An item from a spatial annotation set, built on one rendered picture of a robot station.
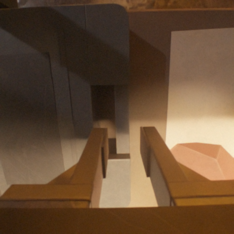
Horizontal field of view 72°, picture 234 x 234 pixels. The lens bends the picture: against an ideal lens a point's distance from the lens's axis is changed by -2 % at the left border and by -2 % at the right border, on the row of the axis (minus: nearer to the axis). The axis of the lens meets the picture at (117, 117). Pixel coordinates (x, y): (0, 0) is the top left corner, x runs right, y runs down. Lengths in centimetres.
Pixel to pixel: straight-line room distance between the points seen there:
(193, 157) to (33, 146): 24
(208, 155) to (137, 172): 12
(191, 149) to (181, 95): 9
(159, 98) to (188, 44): 9
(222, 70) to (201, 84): 4
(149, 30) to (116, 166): 20
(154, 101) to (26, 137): 19
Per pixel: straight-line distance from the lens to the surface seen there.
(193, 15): 29
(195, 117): 30
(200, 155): 30
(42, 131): 22
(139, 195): 35
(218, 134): 33
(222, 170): 32
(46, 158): 24
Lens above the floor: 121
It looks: 74 degrees down
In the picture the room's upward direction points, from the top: 178 degrees counter-clockwise
